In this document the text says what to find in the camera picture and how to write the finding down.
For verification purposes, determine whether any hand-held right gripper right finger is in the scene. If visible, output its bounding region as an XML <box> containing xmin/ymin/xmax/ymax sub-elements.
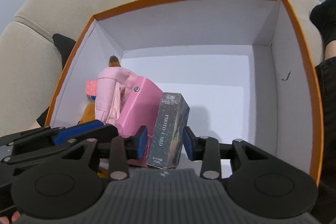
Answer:
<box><xmin>183</xmin><ymin>126</ymin><xmax>282</xmax><ymax>180</ymax></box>

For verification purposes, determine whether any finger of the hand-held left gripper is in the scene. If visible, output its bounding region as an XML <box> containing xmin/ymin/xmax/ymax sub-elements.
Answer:
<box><xmin>1</xmin><ymin>125</ymin><xmax>118</xmax><ymax>165</ymax></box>
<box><xmin>0</xmin><ymin>120</ymin><xmax>105</xmax><ymax>147</ymax></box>

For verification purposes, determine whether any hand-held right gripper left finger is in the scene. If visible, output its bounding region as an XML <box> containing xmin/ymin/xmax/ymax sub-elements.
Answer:
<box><xmin>60</xmin><ymin>126</ymin><xmax>148</xmax><ymax>180</ymax></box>

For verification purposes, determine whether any brown plush toy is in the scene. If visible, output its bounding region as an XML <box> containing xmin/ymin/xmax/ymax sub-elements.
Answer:
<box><xmin>79</xmin><ymin>55</ymin><xmax>122</xmax><ymax>125</ymax></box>

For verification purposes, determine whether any dark printed card box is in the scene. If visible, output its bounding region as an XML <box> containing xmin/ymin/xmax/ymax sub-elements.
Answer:
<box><xmin>146</xmin><ymin>92</ymin><xmax>190</xmax><ymax>169</ymax></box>

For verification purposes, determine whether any pink hard case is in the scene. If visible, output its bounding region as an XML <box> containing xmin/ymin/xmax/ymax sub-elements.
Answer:
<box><xmin>115</xmin><ymin>76</ymin><xmax>163</xmax><ymax>168</ymax></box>

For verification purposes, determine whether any pink cloth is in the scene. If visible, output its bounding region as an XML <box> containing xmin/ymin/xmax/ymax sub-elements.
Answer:
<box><xmin>95</xmin><ymin>67</ymin><xmax>137</xmax><ymax>126</ymax></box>

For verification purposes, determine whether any orange cardboard box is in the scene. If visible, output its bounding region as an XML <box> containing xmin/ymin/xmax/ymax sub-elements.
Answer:
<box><xmin>44</xmin><ymin>0</ymin><xmax>324</xmax><ymax>186</ymax></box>

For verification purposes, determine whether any person's left hand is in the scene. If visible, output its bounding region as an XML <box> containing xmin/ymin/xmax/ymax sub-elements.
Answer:
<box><xmin>0</xmin><ymin>210</ymin><xmax>22</xmax><ymax>224</ymax></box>

